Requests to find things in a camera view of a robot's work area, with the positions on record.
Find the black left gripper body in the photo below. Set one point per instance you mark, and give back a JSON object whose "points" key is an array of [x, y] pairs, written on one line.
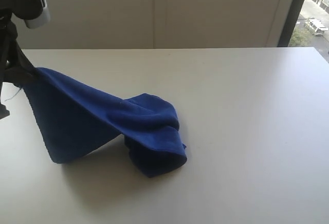
{"points": [[8, 34]]}

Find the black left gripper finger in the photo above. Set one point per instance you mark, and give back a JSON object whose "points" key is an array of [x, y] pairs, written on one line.
{"points": [[4, 112], [18, 69]]}

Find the blue terry towel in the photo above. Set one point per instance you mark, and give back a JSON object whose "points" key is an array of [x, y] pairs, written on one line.
{"points": [[75, 119]]}

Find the white vehicle outside window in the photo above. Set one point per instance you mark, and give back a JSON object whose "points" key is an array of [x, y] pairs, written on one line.
{"points": [[315, 26]]}

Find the dark window frame post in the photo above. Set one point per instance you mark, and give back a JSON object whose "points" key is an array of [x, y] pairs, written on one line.
{"points": [[290, 23]]}

